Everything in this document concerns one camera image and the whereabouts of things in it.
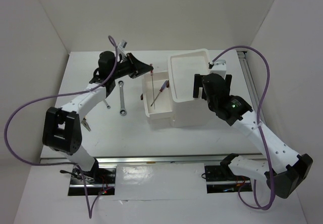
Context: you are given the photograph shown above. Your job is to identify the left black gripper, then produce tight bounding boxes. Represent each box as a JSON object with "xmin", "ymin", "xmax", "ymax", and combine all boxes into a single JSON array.
[{"xmin": 111, "ymin": 52, "xmax": 152, "ymax": 80}]

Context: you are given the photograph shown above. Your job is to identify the red thin screwdriver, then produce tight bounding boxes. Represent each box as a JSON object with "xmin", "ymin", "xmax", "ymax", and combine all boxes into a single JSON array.
[{"xmin": 150, "ymin": 69, "xmax": 155, "ymax": 109}]

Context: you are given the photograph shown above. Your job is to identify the drawer brown handle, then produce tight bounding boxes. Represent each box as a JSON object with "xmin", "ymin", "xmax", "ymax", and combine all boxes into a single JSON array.
[{"xmin": 142, "ymin": 71, "xmax": 174, "ymax": 129}]

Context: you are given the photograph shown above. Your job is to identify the purple red screwdriver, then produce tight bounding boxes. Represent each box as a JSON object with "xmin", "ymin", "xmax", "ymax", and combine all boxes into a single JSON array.
[{"xmin": 154, "ymin": 80, "xmax": 169, "ymax": 102}]

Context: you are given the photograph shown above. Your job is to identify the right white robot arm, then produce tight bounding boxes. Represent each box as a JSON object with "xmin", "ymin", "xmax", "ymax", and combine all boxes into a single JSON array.
[{"xmin": 193, "ymin": 73, "xmax": 313, "ymax": 199}]

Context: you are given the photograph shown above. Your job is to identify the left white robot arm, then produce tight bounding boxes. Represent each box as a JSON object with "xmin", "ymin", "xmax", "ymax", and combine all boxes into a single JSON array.
[{"xmin": 42, "ymin": 51, "xmax": 153, "ymax": 183}]

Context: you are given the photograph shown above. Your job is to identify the white drawer cabinet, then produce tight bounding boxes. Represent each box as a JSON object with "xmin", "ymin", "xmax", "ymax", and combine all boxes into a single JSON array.
[{"xmin": 168, "ymin": 48, "xmax": 227, "ymax": 128}]

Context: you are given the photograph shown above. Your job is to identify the long silver ratchet wrench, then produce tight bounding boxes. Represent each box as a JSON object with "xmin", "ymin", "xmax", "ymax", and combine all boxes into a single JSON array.
[{"xmin": 118, "ymin": 80, "xmax": 127, "ymax": 116}]

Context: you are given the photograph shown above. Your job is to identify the small silver wrench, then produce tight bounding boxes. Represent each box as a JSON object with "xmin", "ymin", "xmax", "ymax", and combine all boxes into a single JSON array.
[{"xmin": 103, "ymin": 99, "xmax": 111, "ymax": 109}]

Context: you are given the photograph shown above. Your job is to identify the yellow black pliers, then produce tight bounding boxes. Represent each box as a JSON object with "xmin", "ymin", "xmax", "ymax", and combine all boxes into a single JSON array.
[{"xmin": 81, "ymin": 118, "xmax": 91, "ymax": 132}]

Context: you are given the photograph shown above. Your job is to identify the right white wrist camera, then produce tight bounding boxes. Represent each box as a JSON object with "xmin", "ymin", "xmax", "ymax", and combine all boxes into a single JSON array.
[{"xmin": 208, "ymin": 60, "xmax": 227, "ymax": 78}]

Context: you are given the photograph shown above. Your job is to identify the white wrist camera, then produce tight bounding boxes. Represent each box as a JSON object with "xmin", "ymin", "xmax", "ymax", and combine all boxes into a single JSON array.
[
  {"xmin": 208, "ymin": 60, "xmax": 227, "ymax": 78},
  {"xmin": 117, "ymin": 40, "xmax": 127, "ymax": 56}
]

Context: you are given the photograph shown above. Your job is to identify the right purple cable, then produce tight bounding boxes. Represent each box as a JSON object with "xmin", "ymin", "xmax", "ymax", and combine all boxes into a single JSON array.
[{"xmin": 208, "ymin": 45, "xmax": 278, "ymax": 211}]

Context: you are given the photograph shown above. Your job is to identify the purple cable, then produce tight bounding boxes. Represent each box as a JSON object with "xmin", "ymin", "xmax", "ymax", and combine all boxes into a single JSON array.
[
  {"xmin": 4, "ymin": 35, "xmax": 124, "ymax": 219},
  {"xmin": 208, "ymin": 45, "xmax": 278, "ymax": 211}
]

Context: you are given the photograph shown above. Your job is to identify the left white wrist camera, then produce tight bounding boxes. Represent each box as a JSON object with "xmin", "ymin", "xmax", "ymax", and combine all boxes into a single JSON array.
[{"xmin": 117, "ymin": 40, "xmax": 127, "ymax": 56}]

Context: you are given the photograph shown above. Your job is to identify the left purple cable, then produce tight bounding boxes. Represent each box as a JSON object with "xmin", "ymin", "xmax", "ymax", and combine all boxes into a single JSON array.
[{"xmin": 4, "ymin": 35, "xmax": 124, "ymax": 219}]

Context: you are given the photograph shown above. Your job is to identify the right side aluminium rail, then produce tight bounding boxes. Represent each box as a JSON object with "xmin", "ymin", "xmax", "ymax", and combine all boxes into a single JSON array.
[{"xmin": 237, "ymin": 50, "xmax": 260, "ymax": 112}]

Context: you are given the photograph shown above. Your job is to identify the aluminium rail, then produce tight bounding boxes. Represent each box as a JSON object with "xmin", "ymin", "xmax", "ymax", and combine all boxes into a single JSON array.
[
  {"xmin": 237, "ymin": 50, "xmax": 260, "ymax": 112},
  {"xmin": 40, "ymin": 154, "xmax": 264, "ymax": 164}
]

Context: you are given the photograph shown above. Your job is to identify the front aluminium rail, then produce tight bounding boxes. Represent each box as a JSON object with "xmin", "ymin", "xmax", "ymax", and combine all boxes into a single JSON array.
[{"xmin": 40, "ymin": 154, "xmax": 264, "ymax": 164}]

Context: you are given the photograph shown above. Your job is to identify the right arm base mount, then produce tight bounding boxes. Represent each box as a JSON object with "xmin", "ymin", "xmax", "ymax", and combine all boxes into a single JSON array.
[{"xmin": 201, "ymin": 164, "xmax": 252, "ymax": 194}]

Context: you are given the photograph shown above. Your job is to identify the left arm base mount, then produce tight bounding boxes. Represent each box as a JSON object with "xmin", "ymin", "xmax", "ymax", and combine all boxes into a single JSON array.
[{"xmin": 60, "ymin": 167, "xmax": 117, "ymax": 196}]

